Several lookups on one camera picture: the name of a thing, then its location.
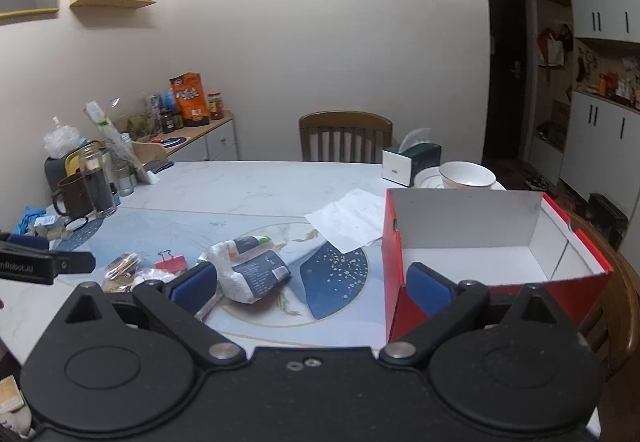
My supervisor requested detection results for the red cardboard box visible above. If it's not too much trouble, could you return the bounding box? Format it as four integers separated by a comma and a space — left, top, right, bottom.
382, 188, 615, 344

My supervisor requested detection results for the glass bottle with dark tea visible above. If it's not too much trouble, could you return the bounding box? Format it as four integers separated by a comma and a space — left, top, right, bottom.
78, 142, 118, 218

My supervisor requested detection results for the white paper sheet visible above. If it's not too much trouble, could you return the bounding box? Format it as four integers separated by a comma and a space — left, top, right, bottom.
304, 188, 387, 253

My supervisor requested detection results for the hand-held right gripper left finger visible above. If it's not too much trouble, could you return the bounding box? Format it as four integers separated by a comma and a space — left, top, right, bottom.
50, 262, 248, 370

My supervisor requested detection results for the white blue snack packet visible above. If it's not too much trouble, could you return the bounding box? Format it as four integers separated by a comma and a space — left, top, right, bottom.
199, 235, 292, 306

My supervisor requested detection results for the white side cabinet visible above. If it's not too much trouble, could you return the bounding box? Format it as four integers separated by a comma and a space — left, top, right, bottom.
132, 109, 239, 164

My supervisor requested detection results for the white lower cabinet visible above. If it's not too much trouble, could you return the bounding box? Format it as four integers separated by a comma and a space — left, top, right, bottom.
559, 89, 640, 225

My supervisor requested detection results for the brown mug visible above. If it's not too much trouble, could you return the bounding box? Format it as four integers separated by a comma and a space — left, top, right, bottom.
51, 172, 97, 217

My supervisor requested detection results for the light wooden chair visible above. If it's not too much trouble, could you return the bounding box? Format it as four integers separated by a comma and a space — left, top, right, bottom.
564, 211, 640, 382

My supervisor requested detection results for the dark green tissue box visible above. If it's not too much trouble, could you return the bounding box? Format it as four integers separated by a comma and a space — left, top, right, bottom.
382, 128, 443, 187

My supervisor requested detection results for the blue cloth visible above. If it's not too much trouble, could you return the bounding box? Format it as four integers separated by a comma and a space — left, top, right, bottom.
14, 205, 50, 234

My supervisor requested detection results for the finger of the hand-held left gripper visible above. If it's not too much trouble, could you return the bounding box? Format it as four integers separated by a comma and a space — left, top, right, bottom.
0, 232, 52, 250
50, 250, 96, 276

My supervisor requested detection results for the crumpled clear plastic bag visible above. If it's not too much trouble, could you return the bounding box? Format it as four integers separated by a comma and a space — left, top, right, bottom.
42, 117, 82, 159

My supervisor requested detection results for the orange snack bag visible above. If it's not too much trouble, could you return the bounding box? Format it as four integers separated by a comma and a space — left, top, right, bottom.
169, 72, 210, 128

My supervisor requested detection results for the white plate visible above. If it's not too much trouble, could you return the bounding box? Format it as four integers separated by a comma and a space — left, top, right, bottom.
413, 167, 507, 192

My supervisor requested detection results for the red binder clip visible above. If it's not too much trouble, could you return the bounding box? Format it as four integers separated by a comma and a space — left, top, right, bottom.
154, 249, 189, 274

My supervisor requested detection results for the white bowl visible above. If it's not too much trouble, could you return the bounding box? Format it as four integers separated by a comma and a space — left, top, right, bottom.
438, 161, 497, 191

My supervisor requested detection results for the pile of gold wrapped snacks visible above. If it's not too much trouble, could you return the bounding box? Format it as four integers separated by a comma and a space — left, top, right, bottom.
102, 252, 173, 294

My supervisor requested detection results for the white marble desktop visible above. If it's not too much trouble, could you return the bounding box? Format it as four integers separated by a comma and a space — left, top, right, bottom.
0, 161, 508, 363

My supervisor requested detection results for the black floor rack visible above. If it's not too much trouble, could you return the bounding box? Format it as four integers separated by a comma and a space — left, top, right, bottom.
587, 192, 629, 251

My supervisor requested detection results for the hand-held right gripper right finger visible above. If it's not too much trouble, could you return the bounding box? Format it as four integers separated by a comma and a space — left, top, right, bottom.
379, 262, 581, 365

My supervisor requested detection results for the dark wooden chair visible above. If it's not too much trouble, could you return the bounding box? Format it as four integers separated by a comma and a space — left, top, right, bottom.
299, 110, 394, 164

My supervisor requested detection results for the dark door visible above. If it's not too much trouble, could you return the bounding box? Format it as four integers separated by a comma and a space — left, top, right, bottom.
482, 0, 532, 163

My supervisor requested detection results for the blue gold-speckled placemat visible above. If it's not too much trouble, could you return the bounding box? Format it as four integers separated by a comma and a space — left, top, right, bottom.
50, 214, 388, 348

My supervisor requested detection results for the dark sauce bottle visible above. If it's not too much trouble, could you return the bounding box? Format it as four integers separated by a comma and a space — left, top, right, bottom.
159, 94, 184, 134

